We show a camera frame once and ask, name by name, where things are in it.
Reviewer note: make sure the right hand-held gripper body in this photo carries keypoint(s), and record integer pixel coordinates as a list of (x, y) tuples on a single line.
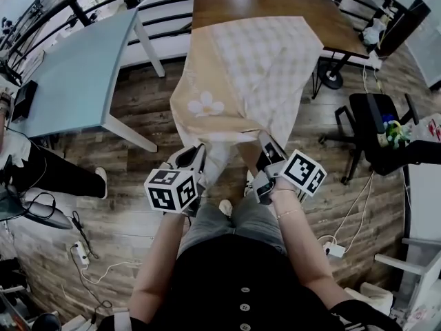
[(298, 169)]

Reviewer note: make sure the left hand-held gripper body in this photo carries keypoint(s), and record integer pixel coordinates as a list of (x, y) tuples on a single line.
[(169, 191)]

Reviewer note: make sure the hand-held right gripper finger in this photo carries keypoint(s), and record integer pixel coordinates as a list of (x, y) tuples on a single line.
[(267, 140)]

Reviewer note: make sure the beige checkered flower tablecloth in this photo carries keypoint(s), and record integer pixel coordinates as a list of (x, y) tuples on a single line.
[(255, 67)]

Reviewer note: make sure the person's left forearm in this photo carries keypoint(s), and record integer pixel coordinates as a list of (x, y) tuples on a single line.
[(155, 264)]

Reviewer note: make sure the person's right forearm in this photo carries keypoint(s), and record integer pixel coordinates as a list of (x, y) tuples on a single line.
[(299, 247)]

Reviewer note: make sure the person's right white shoe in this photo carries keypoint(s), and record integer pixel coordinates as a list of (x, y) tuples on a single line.
[(248, 185)]

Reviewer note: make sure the person's white shoe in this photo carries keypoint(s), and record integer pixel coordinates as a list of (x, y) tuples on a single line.
[(225, 206), (248, 185)]

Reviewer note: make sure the person's left white shoe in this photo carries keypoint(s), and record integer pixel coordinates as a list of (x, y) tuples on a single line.
[(225, 206)]

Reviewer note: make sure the person's grey trousers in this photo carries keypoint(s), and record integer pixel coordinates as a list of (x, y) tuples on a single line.
[(255, 226)]

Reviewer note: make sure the black office chair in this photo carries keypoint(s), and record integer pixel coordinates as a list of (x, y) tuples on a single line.
[(368, 129)]

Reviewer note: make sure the round black stand base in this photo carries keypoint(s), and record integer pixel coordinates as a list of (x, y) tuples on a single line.
[(330, 79)]

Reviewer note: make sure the white power strip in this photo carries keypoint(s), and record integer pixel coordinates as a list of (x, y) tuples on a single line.
[(335, 250), (82, 252)]

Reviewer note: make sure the person's black buttoned top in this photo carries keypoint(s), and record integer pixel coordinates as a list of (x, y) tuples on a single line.
[(213, 281)]

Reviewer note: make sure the colourful toy flower bouquet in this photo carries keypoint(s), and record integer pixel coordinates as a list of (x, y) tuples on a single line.
[(394, 131)]

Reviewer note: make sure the grey stand base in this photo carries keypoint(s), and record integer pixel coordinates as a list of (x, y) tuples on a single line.
[(48, 216)]

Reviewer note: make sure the white desk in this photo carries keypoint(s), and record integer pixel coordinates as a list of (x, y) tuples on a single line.
[(423, 202)]

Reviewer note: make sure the light blue table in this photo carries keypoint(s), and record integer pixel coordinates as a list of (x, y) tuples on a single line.
[(76, 74)]

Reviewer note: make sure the dark wooden table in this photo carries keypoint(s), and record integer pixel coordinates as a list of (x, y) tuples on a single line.
[(258, 2)]

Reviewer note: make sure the clear bag with red print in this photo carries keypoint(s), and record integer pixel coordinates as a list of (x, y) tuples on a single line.
[(430, 128)]

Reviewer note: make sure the white plastic bag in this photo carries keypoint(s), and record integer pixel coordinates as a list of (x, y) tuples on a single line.
[(373, 33)]

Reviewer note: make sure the black white-striped garment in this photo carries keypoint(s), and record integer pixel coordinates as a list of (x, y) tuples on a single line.
[(365, 317)]

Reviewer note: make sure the black box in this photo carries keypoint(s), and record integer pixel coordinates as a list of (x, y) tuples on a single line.
[(24, 100)]

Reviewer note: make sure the black curved metal railing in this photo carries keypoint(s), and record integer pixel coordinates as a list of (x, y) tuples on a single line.
[(77, 10)]

